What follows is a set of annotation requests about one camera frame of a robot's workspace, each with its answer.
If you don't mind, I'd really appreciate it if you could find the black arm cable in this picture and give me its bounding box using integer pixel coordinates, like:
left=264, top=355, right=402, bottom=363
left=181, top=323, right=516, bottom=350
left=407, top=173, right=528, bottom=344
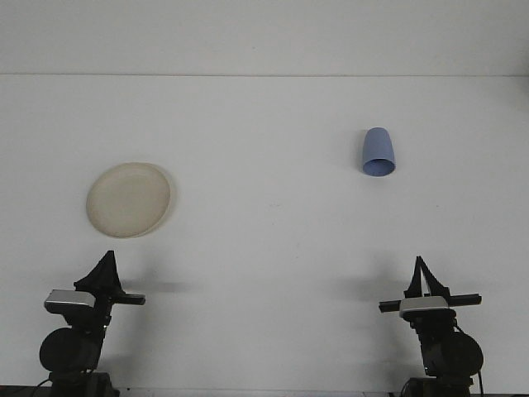
left=453, top=324, right=487, bottom=394

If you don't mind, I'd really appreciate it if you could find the pale blue cup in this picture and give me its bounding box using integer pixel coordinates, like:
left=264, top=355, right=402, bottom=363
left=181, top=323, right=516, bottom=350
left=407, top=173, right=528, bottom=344
left=361, top=127, right=397, bottom=178

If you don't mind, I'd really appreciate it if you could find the pale round plate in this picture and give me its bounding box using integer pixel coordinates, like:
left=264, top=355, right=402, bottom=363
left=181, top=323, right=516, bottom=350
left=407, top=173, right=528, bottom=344
left=85, top=162, right=173, bottom=240

